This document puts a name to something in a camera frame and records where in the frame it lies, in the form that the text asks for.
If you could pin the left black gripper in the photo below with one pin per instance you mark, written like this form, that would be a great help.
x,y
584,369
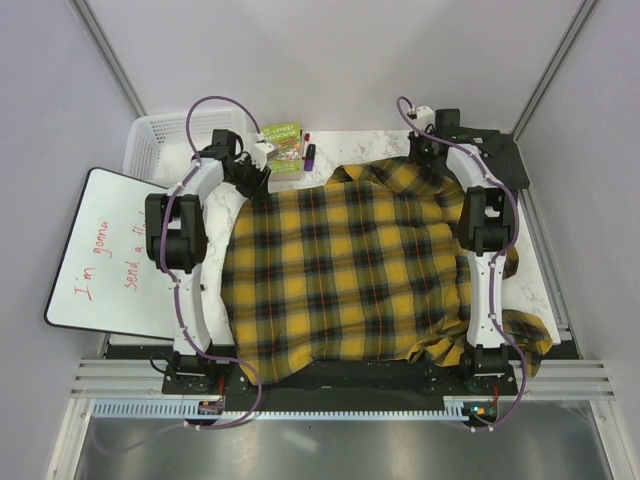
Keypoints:
x,y
257,192

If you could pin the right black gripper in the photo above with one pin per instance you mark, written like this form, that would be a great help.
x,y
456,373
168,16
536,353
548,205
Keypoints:
x,y
415,156

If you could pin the yellow plaid long sleeve shirt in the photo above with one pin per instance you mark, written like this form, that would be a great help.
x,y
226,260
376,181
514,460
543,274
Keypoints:
x,y
365,267

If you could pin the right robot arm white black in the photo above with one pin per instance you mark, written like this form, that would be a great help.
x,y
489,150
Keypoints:
x,y
487,229

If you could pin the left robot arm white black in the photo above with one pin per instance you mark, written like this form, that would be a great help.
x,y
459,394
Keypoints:
x,y
176,240

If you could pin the green treehouse book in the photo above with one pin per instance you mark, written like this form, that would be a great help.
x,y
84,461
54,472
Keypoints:
x,y
287,163

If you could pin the purple highlighter marker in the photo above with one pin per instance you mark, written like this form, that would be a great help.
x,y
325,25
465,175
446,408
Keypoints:
x,y
309,158

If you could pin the red capped marker pen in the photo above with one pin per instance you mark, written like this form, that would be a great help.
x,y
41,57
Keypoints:
x,y
305,141

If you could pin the folded dark striped shirt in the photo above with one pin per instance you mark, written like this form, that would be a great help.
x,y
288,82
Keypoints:
x,y
501,155

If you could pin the white plastic basket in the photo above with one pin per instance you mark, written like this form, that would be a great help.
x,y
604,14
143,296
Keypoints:
x,y
158,150

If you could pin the whiteboard with red writing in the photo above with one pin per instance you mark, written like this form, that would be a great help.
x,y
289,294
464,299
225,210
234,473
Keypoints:
x,y
105,281

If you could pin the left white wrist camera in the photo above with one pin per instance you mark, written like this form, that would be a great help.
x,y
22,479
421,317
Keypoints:
x,y
262,152

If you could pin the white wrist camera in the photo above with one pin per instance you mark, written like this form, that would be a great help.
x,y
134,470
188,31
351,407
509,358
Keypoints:
x,y
421,117
262,152

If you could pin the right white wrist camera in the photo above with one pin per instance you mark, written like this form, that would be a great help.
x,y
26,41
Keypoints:
x,y
421,117

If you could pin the right aluminium corner post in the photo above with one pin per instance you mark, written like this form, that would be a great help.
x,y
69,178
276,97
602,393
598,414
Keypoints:
x,y
558,58

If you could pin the aluminium corner post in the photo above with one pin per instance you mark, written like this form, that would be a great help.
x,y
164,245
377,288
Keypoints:
x,y
108,55
558,58

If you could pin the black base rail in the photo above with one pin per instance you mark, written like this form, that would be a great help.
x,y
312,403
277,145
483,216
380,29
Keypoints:
x,y
332,384

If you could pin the left aluminium corner post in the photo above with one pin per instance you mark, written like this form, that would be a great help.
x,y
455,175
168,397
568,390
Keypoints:
x,y
108,55

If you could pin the white slotted cable duct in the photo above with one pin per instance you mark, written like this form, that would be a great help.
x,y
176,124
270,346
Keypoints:
x,y
209,408

